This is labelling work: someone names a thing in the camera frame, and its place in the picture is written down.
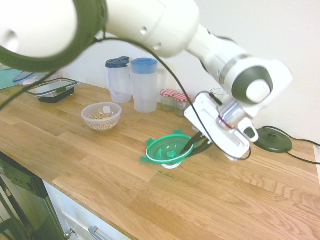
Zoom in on white cabinet drawer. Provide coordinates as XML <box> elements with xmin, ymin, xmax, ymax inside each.
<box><xmin>43</xmin><ymin>179</ymin><xmax>131</xmax><ymax>240</ymax></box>

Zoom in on jar with red checkered lid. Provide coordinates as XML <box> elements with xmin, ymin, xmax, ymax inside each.
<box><xmin>173</xmin><ymin>92</ymin><xmax>193</xmax><ymax>118</ymax></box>
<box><xmin>160</xmin><ymin>88</ymin><xmax>178</xmax><ymax>112</ymax></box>

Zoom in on tall clear footed glass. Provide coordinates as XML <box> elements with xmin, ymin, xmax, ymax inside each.
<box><xmin>210</xmin><ymin>88</ymin><xmax>229</xmax><ymax>101</ymax></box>

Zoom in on black container with clear lid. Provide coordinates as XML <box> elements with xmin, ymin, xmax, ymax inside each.
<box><xmin>23</xmin><ymin>77</ymin><xmax>78</xmax><ymax>104</ymax></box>

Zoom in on silver drawer handle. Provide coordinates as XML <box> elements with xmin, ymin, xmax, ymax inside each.
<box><xmin>87</xmin><ymin>225</ymin><xmax>113</xmax><ymax>240</ymax></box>

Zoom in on pitcher with light blue lid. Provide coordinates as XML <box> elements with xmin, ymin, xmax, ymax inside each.
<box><xmin>130</xmin><ymin>57</ymin><xmax>167</xmax><ymax>113</ymax></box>

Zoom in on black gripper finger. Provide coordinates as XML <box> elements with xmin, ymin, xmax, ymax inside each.
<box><xmin>191</xmin><ymin>139</ymin><xmax>214</xmax><ymax>157</ymax></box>
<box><xmin>179</xmin><ymin>133</ymin><xmax>202</xmax><ymax>154</ymax></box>

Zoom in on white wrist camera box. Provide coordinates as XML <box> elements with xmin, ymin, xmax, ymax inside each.
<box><xmin>237</xmin><ymin>117</ymin><xmax>260</xmax><ymax>143</ymax></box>

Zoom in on clear bowl with nuts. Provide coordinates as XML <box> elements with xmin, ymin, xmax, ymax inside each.
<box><xmin>80</xmin><ymin>101</ymin><xmax>123</xmax><ymax>133</ymax></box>

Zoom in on clear zip bag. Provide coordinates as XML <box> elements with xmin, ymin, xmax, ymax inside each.
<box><xmin>12</xmin><ymin>71</ymin><xmax>36</xmax><ymax>85</ymax></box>

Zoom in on dark kettle base cord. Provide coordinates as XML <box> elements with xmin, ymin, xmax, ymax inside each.
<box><xmin>259</xmin><ymin>125</ymin><xmax>320</xmax><ymax>165</ymax></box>

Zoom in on pitcher with dark blue lid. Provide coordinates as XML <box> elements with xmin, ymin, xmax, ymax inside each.
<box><xmin>104</xmin><ymin>56</ymin><xmax>133</xmax><ymax>104</ymax></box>

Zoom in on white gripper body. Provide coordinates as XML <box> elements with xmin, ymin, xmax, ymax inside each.
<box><xmin>184</xmin><ymin>92</ymin><xmax>251</xmax><ymax>162</ymax></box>

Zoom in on dark round kettle base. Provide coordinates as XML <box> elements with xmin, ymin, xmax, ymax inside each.
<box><xmin>253</xmin><ymin>126</ymin><xmax>293</xmax><ymax>153</ymax></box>

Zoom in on green round container lid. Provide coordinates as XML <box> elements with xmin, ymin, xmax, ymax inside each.
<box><xmin>139</xmin><ymin>129</ymin><xmax>197</xmax><ymax>171</ymax></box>

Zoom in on stainless steel dishwasher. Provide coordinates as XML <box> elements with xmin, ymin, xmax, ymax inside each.
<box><xmin>0</xmin><ymin>151</ymin><xmax>66</xmax><ymax>240</ymax></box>

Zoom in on teal bread box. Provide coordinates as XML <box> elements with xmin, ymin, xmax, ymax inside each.
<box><xmin>0</xmin><ymin>67</ymin><xmax>23</xmax><ymax>91</ymax></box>

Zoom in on silver round knob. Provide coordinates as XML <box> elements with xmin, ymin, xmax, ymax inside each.
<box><xmin>63</xmin><ymin>227</ymin><xmax>76</xmax><ymax>240</ymax></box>

